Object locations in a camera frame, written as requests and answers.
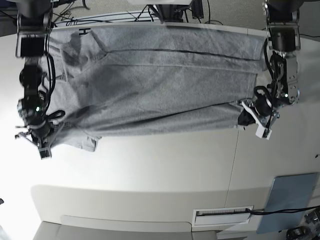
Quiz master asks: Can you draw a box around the central camera stand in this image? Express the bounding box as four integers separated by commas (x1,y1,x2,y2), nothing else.
146,0,204,24

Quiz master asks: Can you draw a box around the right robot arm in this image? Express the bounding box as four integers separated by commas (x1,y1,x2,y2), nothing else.
15,0,66,159

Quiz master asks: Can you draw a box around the grey T-shirt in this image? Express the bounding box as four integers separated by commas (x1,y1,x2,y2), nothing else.
48,26,265,152

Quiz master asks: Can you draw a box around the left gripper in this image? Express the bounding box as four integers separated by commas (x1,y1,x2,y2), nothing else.
236,96,280,140

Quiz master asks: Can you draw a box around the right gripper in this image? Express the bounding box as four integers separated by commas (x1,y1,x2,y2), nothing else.
14,117,72,160

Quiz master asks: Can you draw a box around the black cable on table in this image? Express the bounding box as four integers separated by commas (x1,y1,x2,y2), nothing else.
245,206,320,216

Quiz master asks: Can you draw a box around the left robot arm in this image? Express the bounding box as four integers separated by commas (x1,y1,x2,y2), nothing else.
238,0,304,139

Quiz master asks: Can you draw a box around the blue-grey board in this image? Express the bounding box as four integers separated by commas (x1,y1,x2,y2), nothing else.
256,172,318,234

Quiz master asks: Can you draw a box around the black device bottom right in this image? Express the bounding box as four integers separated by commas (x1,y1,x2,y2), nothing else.
286,225,313,240

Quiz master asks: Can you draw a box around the white cable grommet tray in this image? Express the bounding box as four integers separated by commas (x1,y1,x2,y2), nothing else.
191,205,254,227

